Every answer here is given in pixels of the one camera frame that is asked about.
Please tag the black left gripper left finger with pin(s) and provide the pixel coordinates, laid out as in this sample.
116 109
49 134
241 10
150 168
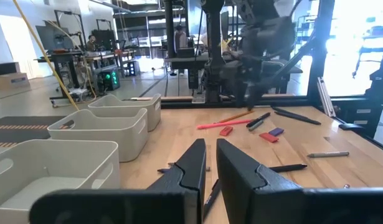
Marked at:
185 186

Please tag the black pen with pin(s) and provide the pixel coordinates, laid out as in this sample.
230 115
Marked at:
300 118
281 109
287 168
211 199
259 119

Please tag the red eraser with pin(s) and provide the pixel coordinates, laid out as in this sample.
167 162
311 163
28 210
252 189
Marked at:
268 137
226 131

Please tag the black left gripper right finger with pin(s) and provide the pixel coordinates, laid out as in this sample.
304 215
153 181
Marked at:
241 186

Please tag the black aluminium rig frame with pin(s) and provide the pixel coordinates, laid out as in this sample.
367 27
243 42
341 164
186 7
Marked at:
320 46

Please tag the silver aluminium extrusion bar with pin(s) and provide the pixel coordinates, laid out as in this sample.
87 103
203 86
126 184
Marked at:
326 98

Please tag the black mat with orange stripes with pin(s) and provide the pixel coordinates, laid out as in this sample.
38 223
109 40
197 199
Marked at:
20 123

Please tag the pink pencil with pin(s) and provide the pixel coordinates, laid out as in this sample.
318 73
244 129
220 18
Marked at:
222 124

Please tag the cluttered black workbench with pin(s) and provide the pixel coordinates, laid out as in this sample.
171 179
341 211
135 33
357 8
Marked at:
63 57

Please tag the light grey plastic bin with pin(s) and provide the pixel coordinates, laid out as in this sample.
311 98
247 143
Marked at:
111 174
154 115
116 143

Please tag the cardboard box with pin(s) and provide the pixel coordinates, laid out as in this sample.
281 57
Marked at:
10 81

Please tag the blue eraser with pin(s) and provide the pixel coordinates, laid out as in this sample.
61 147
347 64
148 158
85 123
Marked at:
276 131

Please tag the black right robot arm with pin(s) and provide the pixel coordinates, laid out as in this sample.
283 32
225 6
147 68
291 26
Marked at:
214 46

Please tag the person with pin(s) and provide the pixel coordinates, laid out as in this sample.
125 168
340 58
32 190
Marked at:
91 43

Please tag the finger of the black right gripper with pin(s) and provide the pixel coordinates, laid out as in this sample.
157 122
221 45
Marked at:
251 91
261 85

